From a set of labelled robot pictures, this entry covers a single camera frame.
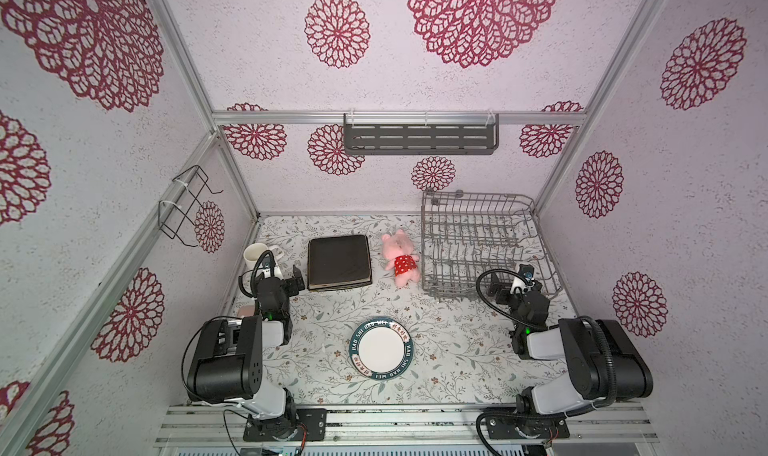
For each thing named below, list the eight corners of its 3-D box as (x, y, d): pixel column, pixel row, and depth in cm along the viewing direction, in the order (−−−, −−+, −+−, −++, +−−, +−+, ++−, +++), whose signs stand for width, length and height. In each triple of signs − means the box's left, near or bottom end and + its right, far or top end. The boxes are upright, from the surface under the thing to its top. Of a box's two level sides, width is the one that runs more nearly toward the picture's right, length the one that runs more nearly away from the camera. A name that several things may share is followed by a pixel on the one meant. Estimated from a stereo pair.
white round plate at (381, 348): (348, 381, 82) (347, 377, 79) (352, 323, 93) (351, 317, 90) (414, 381, 82) (415, 377, 79) (410, 323, 93) (411, 317, 90)
